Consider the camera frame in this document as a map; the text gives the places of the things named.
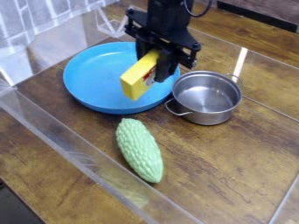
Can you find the blue round tray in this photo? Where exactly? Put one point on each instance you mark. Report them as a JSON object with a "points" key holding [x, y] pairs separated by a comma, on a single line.
{"points": [[91, 78]]}

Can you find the clear acrylic enclosure wall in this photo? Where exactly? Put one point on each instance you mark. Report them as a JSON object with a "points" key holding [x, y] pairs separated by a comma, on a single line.
{"points": [[146, 201]]}

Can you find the green bitter gourd toy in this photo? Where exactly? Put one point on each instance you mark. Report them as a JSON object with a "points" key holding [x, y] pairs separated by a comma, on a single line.
{"points": [[140, 150]]}

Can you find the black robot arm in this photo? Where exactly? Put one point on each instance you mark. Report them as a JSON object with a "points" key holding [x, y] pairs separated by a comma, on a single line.
{"points": [[163, 4]]}

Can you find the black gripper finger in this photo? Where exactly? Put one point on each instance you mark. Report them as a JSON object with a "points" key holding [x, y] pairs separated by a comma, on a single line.
{"points": [[143, 48], [166, 65]]}

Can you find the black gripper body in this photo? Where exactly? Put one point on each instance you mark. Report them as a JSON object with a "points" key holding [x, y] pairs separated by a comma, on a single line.
{"points": [[163, 28]]}

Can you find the yellow butter brick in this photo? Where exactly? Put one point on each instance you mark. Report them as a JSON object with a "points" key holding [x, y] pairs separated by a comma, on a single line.
{"points": [[139, 76]]}

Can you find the small steel pot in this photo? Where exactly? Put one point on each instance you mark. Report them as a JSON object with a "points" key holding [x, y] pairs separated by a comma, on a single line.
{"points": [[206, 96]]}

